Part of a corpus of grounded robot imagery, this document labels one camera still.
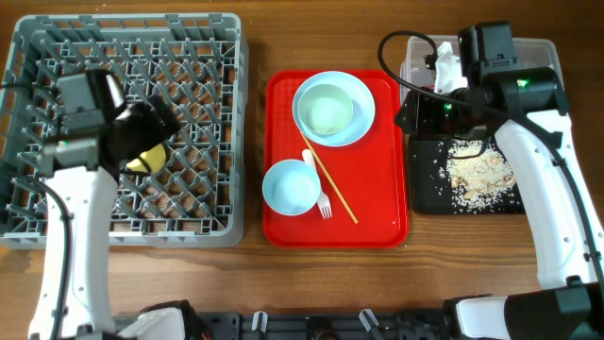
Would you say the grey dishwasher rack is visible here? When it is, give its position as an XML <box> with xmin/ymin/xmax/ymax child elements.
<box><xmin>1</xmin><ymin>13</ymin><xmax>249</xmax><ymax>249</ymax></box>

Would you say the wooden chopstick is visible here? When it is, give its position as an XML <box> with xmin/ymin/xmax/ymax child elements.
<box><xmin>299</xmin><ymin>131</ymin><xmax>359</xmax><ymax>224</ymax></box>

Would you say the rice food waste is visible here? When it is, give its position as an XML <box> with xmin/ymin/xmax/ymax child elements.
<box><xmin>439</xmin><ymin>140</ymin><xmax>516</xmax><ymax>213</ymax></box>

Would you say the light green rice bowl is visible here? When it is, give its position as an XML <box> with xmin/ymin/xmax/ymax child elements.
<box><xmin>296</xmin><ymin>84</ymin><xmax>353</xmax><ymax>135</ymax></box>

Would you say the small light blue saucer bowl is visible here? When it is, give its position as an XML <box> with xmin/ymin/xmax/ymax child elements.
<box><xmin>261</xmin><ymin>159</ymin><xmax>321</xmax><ymax>216</ymax></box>

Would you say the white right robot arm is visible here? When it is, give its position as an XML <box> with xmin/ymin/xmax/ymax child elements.
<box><xmin>395</xmin><ymin>21</ymin><xmax>603</xmax><ymax>339</ymax></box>

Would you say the large light blue plate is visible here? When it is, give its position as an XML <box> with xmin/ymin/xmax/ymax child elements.
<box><xmin>292</xmin><ymin>71</ymin><xmax>376</xmax><ymax>147</ymax></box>

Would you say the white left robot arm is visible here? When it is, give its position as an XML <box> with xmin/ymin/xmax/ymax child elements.
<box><xmin>28</xmin><ymin>69</ymin><xmax>181</xmax><ymax>339</ymax></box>

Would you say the red plastic tray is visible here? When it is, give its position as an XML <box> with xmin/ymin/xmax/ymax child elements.
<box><xmin>263</xmin><ymin>70</ymin><xmax>409</xmax><ymax>248</ymax></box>

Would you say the white plastic fork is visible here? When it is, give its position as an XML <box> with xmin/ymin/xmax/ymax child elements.
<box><xmin>302</xmin><ymin>149</ymin><xmax>332</xmax><ymax>219</ymax></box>

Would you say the clear plastic waste bin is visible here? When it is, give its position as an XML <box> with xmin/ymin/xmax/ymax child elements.
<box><xmin>400</xmin><ymin>37</ymin><xmax>563</xmax><ymax>90</ymax></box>

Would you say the black waste tray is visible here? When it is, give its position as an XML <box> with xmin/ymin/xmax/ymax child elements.
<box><xmin>408</xmin><ymin>140</ymin><xmax>525</xmax><ymax>214</ymax></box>

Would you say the yellow cup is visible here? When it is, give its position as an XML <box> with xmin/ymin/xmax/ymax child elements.
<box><xmin>126</xmin><ymin>144</ymin><xmax>167</xmax><ymax>174</ymax></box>

